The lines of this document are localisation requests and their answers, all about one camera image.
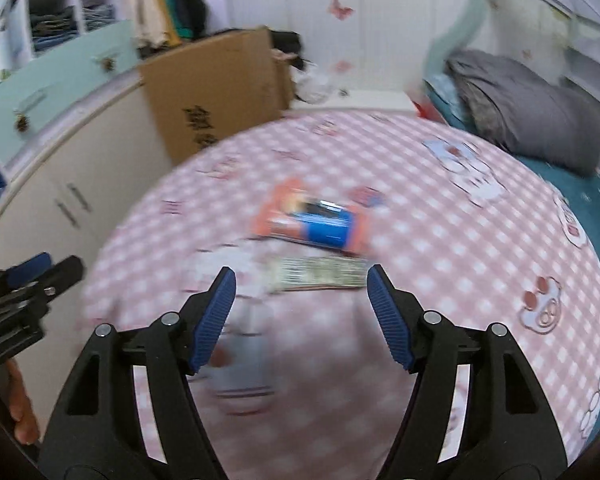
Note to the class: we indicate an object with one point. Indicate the blue plaid pillow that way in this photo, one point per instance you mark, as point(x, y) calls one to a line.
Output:
point(442, 95)

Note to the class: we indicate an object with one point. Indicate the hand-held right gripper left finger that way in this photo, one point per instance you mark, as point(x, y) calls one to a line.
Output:
point(215, 317)

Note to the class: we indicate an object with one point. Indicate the tall cardboard box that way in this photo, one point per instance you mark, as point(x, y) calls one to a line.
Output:
point(210, 90)

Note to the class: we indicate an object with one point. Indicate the black bag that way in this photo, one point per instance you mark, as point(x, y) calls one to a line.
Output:
point(287, 45)

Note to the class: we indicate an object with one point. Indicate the teal drawer unit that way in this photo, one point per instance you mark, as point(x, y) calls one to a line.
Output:
point(55, 80)

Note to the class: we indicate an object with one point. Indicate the pink checked tablecloth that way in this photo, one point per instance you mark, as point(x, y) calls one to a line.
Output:
point(430, 260)

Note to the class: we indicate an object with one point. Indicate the pink butterfly sticker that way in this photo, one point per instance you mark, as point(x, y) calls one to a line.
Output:
point(341, 8)

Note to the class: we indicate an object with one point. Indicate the dark jacket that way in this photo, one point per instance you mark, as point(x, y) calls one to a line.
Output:
point(185, 0)

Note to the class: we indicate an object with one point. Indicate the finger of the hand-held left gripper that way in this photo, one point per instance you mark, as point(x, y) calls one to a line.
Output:
point(30, 266)
point(67, 270)

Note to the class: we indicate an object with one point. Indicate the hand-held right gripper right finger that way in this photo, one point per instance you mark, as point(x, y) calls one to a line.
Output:
point(387, 317)

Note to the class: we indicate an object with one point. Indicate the folded jeans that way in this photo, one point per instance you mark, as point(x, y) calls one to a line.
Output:
point(52, 27)

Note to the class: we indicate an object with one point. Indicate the grey duvet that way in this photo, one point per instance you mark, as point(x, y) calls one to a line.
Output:
point(525, 110)

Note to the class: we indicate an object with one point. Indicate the white wardrobe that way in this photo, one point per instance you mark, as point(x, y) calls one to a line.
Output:
point(380, 35)

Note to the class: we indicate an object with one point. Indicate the low white cabinet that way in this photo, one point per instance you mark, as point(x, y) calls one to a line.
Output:
point(45, 200)

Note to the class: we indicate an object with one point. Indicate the orange blue packet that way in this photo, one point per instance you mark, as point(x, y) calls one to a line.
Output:
point(325, 225)

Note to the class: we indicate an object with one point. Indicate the lilac shelf unit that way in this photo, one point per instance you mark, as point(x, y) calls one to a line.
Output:
point(55, 5)

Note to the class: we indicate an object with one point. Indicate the person's left hand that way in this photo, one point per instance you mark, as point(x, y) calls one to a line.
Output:
point(22, 400)

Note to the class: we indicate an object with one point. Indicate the white plastic bag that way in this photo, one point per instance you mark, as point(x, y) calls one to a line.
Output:
point(320, 85)

